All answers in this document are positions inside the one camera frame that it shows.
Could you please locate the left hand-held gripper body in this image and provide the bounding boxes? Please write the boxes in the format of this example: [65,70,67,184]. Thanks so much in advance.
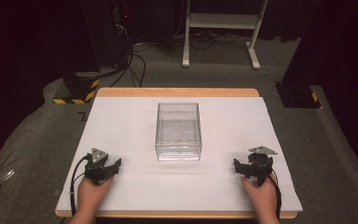
[84,147,114,186]

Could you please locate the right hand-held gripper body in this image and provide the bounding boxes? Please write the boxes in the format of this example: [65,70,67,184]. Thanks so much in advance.
[244,146,279,187]

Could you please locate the person's left hand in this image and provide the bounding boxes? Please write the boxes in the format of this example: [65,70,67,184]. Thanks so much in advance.
[76,175,115,217]

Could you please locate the person's right hand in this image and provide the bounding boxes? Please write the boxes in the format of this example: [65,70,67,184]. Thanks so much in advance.
[240,173,278,217]

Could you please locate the white table mat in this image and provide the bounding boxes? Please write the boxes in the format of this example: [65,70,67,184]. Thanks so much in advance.
[56,95,304,214]

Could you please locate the clear plastic box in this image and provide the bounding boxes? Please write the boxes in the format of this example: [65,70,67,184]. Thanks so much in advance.
[155,102,203,161]

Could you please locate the striped black stand base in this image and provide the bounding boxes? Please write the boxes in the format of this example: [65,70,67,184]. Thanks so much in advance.
[52,71,102,105]

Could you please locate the wooden table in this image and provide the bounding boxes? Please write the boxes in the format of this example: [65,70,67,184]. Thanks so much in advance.
[54,87,298,219]

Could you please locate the black equipment rack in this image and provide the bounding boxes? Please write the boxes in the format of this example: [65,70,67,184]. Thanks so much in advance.
[110,0,135,68]

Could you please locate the black curtain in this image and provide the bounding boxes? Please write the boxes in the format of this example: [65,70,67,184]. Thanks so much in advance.
[0,0,101,175]
[281,0,358,175]

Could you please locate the white metal stand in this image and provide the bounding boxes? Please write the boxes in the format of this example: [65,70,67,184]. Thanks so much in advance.
[182,0,270,71]

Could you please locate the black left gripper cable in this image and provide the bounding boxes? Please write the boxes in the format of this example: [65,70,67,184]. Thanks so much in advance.
[69,156,90,217]

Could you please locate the black floor cables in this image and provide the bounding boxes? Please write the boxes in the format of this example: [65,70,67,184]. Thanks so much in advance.
[108,29,262,89]

